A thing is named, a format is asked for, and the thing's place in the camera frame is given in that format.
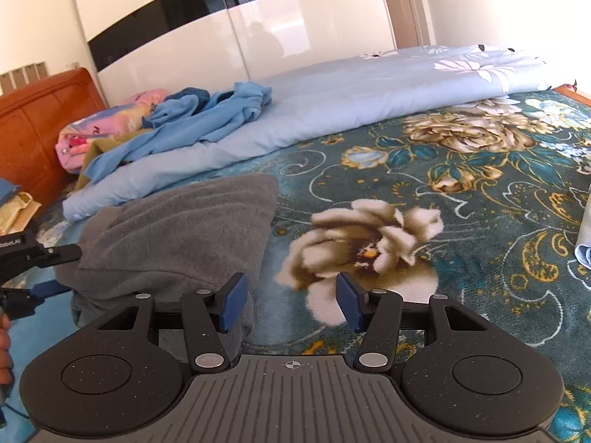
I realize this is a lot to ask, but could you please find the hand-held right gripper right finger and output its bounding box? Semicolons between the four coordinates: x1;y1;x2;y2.
335;272;490;372

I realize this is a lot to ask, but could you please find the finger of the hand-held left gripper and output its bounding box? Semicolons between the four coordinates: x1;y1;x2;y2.
0;279;75;320
32;244;83;268

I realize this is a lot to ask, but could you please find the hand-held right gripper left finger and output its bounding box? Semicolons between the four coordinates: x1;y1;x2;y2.
95;272;249;372

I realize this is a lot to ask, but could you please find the grey knit sweater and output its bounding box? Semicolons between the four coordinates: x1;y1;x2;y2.
69;174;280;347

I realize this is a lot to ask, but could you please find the person's left hand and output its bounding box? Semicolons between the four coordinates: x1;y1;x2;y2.
0;316;14;386

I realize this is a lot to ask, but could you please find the cream striped pillow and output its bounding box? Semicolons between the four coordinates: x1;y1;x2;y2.
0;191;40;236

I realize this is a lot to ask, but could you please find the blue pillow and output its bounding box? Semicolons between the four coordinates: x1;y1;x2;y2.
0;179;21;206

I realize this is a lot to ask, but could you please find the olive green knit garment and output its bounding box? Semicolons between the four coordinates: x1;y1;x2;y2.
74;131;153;190

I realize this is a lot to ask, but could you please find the orange wooden headboard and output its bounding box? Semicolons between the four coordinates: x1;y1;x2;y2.
0;67;109;213

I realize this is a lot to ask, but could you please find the teal floral blanket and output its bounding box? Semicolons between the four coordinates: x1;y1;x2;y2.
0;87;591;443

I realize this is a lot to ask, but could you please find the pink printed folded blanket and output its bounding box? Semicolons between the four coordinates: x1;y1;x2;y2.
55;89;169;174

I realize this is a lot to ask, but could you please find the light blue shirt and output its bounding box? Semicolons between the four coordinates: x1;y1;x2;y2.
85;82;273;183

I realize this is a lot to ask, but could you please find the light blue floral quilt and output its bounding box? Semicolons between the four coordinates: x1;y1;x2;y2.
62;45;575;220

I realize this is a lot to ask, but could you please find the dark blue garment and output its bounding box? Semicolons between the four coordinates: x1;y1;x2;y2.
164;87;211;103

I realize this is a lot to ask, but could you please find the white and blue folded cloth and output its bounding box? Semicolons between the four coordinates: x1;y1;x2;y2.
575;189;591;268

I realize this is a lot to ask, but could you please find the white wardrobe with black stripe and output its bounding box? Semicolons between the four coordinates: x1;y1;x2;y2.
69;0;435;102

